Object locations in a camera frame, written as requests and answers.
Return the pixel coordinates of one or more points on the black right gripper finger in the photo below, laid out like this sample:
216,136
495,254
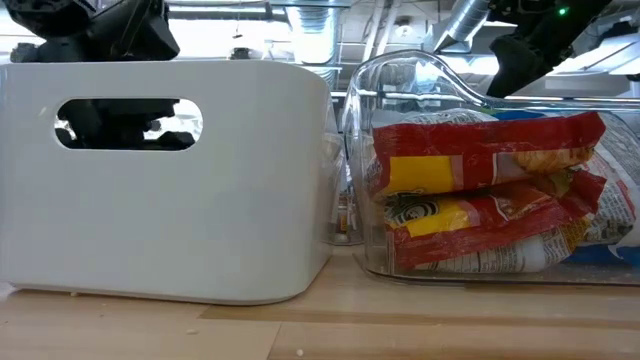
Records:
515,65

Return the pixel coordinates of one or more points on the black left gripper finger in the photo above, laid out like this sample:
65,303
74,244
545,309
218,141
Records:
115,130
172,142

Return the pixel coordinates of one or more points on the blue yellow ramen packet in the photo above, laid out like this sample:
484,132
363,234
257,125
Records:
515,115

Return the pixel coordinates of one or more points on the red yellow ramen packet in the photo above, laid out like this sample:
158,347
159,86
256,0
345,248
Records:
475,137
475,230

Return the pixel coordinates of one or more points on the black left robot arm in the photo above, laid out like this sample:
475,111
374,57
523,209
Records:
45,20

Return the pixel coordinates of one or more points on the white plastic bin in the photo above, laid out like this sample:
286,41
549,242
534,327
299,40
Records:
175,225

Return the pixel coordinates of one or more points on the large clear plastic bin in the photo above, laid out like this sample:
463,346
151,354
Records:
395,75

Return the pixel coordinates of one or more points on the silver spiral ceiling duct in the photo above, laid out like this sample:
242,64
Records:
465,22

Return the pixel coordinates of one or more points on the silver ceiling air duct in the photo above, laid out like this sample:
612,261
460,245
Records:
312,35

